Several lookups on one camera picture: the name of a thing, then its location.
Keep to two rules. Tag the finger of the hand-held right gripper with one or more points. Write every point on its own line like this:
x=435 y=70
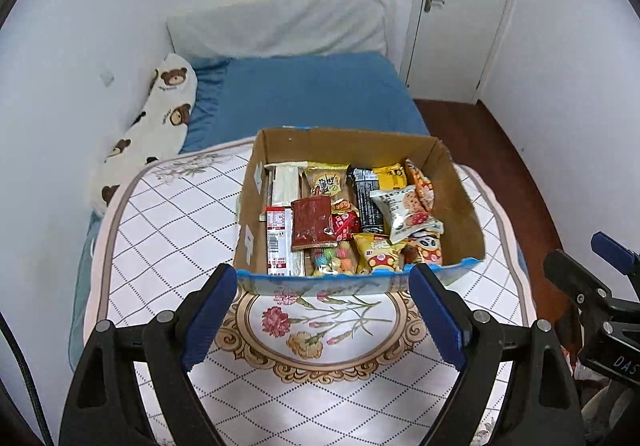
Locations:
x=612 y=251
x=570 y=276

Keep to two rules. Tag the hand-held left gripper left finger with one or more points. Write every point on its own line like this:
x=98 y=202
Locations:
x=210 y=316

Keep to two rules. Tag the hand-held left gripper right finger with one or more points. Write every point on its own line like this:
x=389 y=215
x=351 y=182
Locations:
x=437 y=316

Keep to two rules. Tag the cardboard box with blue rim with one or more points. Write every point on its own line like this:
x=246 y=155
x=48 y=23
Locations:
x=450 y=206

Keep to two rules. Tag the cream snack packet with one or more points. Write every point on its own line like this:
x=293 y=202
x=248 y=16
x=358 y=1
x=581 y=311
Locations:
x=287 y=183

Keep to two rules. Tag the pale cloth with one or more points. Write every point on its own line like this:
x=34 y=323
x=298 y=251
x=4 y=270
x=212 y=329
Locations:
x=607 y=411

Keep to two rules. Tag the panda print snack packet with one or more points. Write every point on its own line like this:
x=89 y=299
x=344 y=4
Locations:
x=427 y=248

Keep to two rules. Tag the yellow red snack packet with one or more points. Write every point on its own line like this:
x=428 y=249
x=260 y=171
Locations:
x=375 y=251

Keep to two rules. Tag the red and white snack box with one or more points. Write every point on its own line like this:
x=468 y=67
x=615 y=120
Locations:
x=278 y=246

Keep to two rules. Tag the white cookie snack packet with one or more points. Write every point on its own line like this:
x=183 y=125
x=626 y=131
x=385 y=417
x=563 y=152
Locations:
x=405 y=213

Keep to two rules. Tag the colourful candy packet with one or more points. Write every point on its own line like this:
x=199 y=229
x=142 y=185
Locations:
x=335 y=261

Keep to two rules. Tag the black snack packet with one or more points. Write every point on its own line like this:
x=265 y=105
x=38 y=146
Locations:
x=367 y=206

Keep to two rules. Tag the small red snack packet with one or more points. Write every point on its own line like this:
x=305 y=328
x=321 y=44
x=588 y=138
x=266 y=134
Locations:
x=345 y=223

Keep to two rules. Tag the dark red snack packet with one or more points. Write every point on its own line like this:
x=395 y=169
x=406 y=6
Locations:
x=310 y=223

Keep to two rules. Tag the yellow brown snack packet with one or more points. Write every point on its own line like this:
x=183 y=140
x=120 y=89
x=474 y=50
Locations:
x=325 y=182

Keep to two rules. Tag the bear print pillow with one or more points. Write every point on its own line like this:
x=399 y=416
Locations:
x=160 y=126

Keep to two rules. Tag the blue bed sheet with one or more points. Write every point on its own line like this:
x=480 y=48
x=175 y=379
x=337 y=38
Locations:
x=320 y=91

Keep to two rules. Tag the white door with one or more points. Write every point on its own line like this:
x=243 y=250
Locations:
x=465 y=1

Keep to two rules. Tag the white pillow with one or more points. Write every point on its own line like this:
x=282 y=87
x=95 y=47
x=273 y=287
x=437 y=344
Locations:
x=280 y=26

